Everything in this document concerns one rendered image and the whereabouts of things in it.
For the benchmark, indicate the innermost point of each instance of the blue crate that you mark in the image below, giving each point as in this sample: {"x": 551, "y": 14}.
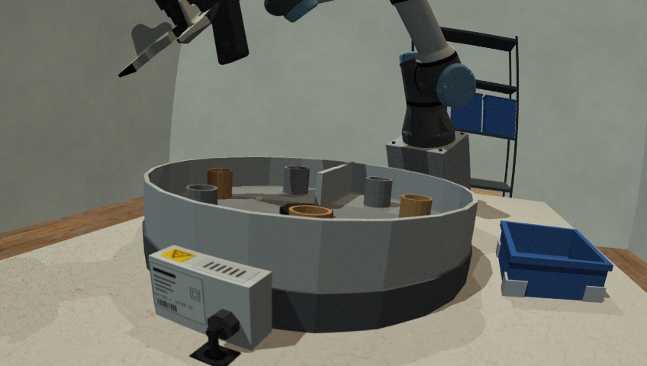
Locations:
{"x": 558, "y": 271}

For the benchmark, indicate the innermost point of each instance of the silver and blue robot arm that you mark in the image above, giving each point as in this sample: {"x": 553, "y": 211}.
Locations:
{"x": 441, "y": 80}

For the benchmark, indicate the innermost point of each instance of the dark grey metal sleeve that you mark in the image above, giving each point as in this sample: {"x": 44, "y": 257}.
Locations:
{"x": 202, "y": 193}
{"x": 296, "y": 180}
{"x": 377, "y": 193}

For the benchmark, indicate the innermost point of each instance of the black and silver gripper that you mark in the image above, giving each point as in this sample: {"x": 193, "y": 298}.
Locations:
{"x": 186, "y": 14}

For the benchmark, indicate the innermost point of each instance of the bronze bushing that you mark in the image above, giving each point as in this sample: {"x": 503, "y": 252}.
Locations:
{"x": 414, "y": 205}
{"x": 310, "y": 211}
{"x": 222, "y": 179}

